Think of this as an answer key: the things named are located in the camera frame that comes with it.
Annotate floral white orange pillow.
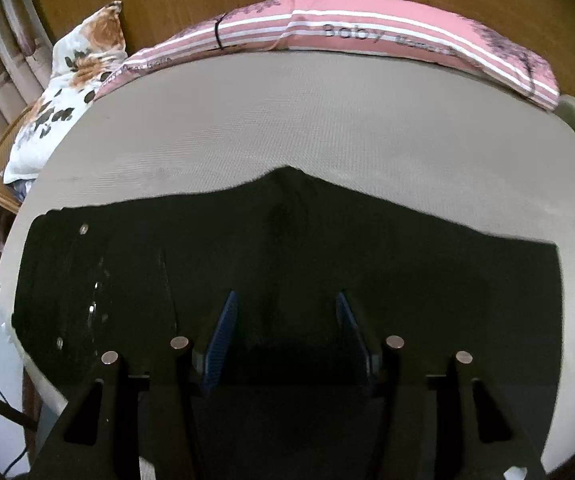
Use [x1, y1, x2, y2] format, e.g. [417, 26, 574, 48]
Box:
[2, 0, 127, 185]

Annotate black denim pants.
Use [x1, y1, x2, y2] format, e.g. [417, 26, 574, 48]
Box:
[11, 167, 562, 479]

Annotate pink striped Baby pillow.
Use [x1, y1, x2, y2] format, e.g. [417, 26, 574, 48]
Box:
[100, 0, 560, 110]

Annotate grey textured mattress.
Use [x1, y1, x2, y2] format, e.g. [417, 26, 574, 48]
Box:
[0, 52, 575, 468]

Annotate wicker rattan chair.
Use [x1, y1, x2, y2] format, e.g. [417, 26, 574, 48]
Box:
[0, 105, 32, 214]

